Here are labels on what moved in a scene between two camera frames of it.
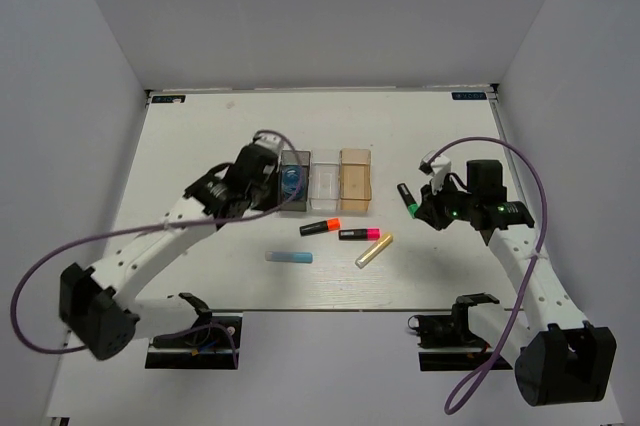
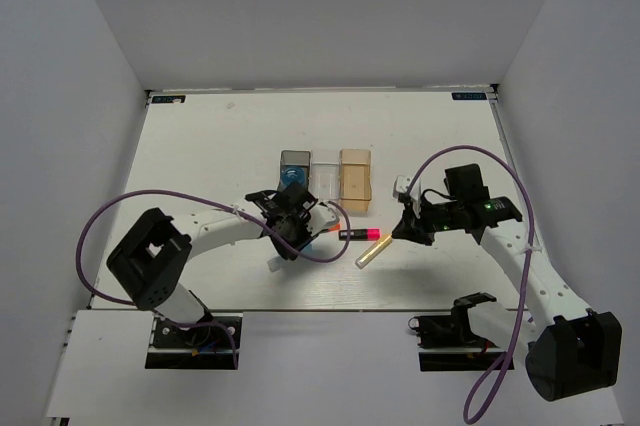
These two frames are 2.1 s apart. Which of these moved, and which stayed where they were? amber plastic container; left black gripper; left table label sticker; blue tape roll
Moved: left black gripper
Stayed: blue tape roll; left table label sticker; amber plastic container
